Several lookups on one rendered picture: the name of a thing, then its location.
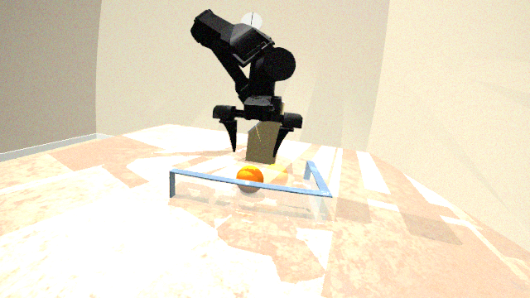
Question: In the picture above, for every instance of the orange ball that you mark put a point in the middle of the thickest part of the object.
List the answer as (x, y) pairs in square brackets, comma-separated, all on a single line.
[(250, 173)]

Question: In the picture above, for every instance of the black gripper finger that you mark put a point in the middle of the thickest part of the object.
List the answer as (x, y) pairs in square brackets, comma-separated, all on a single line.
[(283, 131), (232, 132)]

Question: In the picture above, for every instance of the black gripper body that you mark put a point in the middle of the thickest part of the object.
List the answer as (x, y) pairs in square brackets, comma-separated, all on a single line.
[(228, 113)]

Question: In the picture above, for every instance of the see-through yellow ball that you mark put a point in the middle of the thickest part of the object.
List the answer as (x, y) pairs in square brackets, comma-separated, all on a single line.
[(275, 174)]

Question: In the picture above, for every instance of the light blue wall top edge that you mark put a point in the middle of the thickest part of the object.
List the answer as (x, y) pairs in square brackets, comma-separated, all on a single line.
[(322, 192)]

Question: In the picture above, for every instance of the clear low corner walls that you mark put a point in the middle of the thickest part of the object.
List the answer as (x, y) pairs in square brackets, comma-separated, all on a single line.
[(252, 200)]

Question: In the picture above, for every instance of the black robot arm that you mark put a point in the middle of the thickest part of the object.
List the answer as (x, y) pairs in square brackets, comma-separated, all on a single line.
[(238, 45)]

